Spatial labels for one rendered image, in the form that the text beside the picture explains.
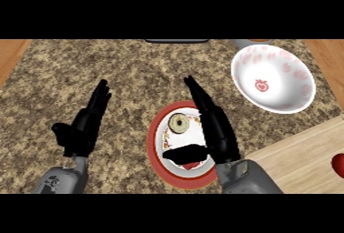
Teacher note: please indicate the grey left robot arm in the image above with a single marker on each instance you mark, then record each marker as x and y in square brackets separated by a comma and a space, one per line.
[64, 177]

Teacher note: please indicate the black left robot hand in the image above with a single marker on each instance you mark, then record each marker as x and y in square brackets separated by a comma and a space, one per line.
[85, 121]

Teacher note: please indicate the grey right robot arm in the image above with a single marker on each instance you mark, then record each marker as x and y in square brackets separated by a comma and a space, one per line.
[246, 177]

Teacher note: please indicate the dark grey flat object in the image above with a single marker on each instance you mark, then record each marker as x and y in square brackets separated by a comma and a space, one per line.
[176, 40]

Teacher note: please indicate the red round fruit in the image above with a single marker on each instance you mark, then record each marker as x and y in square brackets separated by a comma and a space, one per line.
[339, 165]

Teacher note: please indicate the red rimmed white plate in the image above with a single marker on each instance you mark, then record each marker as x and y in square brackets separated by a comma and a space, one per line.
[182, 145]

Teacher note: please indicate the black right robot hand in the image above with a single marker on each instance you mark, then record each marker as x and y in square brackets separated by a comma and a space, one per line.
[219, 127]

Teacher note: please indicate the white bowl with red print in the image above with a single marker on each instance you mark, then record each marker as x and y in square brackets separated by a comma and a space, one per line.
[272, 78]

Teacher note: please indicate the pale wooden cutting board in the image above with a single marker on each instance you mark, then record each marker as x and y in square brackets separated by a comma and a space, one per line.
[302, 157]

